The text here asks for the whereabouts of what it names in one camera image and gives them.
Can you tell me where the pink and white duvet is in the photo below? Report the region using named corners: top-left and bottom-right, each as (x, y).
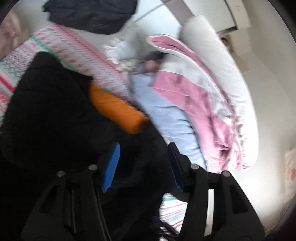
top-left (146, 35), bottom-right (243, 173)

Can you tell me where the patterned knit bed blanket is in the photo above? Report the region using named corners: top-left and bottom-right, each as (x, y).
top-left (1, 24), bottom-right (132, 116)

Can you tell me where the light blue bed sheet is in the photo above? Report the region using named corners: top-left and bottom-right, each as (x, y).
top-left (129, 65), bottom-right (207, 170)

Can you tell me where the white long pillow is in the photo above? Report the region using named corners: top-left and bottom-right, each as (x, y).
top-left (180, 16), bottom-right (259, 169)

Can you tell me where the dark navy puffer jacket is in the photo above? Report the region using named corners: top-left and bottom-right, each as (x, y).
top-left (43, 0), bottom-right (137, 35)

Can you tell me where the black quilted jacket orange lining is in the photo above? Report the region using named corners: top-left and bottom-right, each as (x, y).
top-left (1, 52), bottom-right (186, 240)

